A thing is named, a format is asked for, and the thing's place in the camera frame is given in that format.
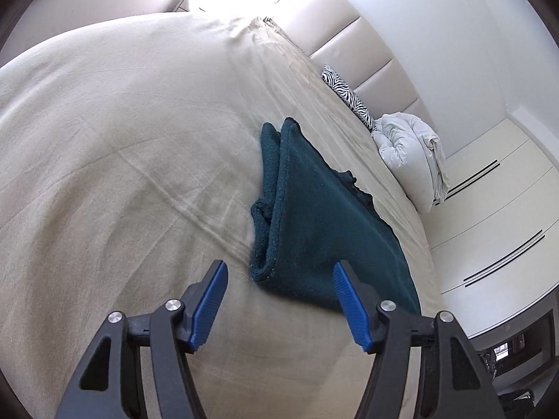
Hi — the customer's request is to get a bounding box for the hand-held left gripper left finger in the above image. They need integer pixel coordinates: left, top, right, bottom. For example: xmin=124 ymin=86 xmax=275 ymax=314
xmin=55 ymin=259 xmax=229 ymax=419

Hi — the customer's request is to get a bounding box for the white wardrobe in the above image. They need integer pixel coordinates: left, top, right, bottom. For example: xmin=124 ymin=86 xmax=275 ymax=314
xmin=430 ymin=111 xmax=559 ymax=339

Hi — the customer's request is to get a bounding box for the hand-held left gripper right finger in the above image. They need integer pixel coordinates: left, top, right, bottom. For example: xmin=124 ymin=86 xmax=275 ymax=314
xmin=333 ymin=260 xmax=501 ymax=419

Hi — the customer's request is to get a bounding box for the bed with beige sheet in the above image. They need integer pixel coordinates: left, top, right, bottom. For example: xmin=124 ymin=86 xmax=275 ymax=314
xmin=0 ymin=11 xmax=443 ymax=419

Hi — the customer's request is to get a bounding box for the dark green sweater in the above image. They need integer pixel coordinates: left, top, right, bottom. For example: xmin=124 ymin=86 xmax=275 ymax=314
xmin=250 ymin=117 xmax=422 ymax=317

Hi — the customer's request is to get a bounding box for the zebra print pillow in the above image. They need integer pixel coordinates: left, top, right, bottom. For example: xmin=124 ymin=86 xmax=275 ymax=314
xmin=322 ymin=65 xmax=377 ymax=132

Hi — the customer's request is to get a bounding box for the beige padded headboard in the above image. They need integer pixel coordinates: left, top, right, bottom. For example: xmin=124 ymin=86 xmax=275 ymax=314
xmin=266 ymin=0 xmax=434 ymax=128

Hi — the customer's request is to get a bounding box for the white duvet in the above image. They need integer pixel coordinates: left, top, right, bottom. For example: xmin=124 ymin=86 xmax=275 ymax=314
xmin=372 ymin=113 xmax=450 ymax=215

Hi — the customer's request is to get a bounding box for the black wardrobe handle pair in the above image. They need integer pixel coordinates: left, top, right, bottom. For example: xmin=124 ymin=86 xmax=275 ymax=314
xmin=463 ymin=229 xmax=547 ymax=287
xmin=446 ymin=159 xmax=501 ymax=197

